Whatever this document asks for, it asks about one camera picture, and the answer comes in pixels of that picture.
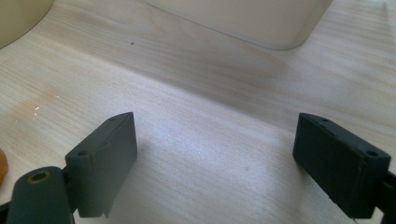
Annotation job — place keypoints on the white rectangular container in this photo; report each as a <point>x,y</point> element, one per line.
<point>249,21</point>

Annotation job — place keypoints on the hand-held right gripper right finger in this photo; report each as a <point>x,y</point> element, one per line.
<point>339,165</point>

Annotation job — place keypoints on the cream round container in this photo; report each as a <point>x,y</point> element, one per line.
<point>18,18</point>

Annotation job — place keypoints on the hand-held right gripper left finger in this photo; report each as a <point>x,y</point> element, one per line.
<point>102,165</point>

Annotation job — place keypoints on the orange round object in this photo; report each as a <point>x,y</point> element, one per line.
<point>2,167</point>

